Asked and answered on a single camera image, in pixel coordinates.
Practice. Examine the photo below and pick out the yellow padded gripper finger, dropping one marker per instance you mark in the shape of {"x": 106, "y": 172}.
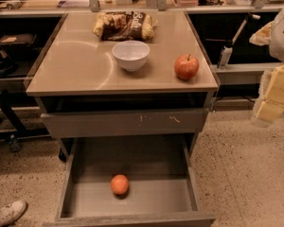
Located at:
{"x": 262, "y": 36}
{"x": 269, "y": 105}

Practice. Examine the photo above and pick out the orange fruit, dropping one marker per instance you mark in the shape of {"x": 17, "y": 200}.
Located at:
{"x": 119, "y": 184}

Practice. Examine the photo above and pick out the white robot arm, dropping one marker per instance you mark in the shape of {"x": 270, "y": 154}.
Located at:
{"x": 276, "y": 47}

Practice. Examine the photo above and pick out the closed top drawer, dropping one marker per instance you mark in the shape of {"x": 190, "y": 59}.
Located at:
{"x": 121, "y": 123}

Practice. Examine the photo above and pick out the open middle drawer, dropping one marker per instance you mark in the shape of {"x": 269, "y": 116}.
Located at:
{"x": 162, "y": 187}

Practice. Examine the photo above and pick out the grey drawer cabinet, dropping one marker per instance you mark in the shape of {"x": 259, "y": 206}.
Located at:
{"x": 79, "y": 73}

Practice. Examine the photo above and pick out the red apple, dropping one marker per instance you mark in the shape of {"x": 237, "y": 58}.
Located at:
{"x": 186, "y": 67}

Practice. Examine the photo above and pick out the brown chip bag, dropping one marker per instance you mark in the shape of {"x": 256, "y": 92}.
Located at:
{"x": 124, "y": 25}

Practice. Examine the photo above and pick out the white bowl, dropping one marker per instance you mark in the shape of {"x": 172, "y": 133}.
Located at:
{"x": 131, "y": 55}

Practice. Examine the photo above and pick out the white sneaker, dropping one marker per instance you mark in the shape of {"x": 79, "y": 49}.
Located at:
{"x": 12, "y": 212}

